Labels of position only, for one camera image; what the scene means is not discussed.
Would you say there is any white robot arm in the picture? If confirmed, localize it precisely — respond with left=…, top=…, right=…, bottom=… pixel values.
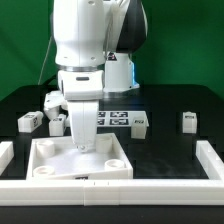
left=44, top=0, right=148, bottom=152

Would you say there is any white fiducial marker sheet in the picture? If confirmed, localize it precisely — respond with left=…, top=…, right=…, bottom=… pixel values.
left=65, top=110, right=150, bottom=128

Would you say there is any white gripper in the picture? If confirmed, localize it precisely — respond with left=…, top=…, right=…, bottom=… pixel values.
left=44, top=70, right=104, bottom=153

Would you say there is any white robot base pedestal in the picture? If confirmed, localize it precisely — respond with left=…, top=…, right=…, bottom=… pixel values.
left=104, top=52, right=139, bottom=93

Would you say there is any white square tabletop part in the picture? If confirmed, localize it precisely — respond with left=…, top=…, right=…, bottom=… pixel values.
left=26, top=133, right=133, bottom=180

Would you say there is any white cable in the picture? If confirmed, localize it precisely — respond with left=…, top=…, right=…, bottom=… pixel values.
left=37, top=34, right=54, bottom=86

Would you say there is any white U-shaped obstacle fence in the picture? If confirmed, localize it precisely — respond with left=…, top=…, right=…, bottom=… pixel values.
left=0, top=141, right=224, bottom=206

